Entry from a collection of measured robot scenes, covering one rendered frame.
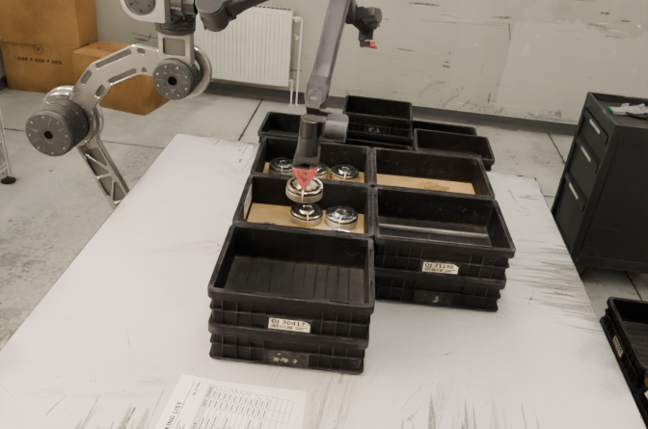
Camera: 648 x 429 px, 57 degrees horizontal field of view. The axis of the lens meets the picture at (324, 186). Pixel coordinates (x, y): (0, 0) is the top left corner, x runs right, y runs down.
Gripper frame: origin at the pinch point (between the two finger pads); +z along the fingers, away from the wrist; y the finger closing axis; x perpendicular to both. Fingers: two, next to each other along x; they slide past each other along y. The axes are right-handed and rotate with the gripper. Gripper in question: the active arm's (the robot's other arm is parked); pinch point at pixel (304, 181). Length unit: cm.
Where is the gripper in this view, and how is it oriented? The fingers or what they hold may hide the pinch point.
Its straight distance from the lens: 167.3
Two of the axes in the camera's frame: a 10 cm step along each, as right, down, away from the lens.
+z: -1.1, 8.5, 5.1
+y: 0.8, -5.1, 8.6
